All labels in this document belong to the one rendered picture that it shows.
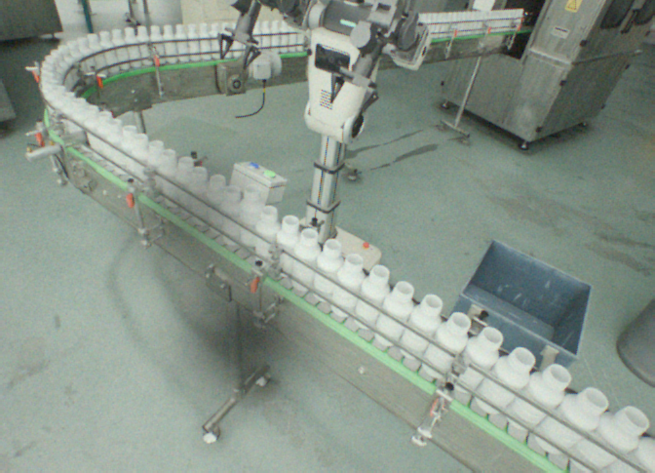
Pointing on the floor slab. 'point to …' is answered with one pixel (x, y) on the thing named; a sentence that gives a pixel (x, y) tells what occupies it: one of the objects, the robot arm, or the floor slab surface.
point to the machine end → (556, 55)
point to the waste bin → (639, 345)
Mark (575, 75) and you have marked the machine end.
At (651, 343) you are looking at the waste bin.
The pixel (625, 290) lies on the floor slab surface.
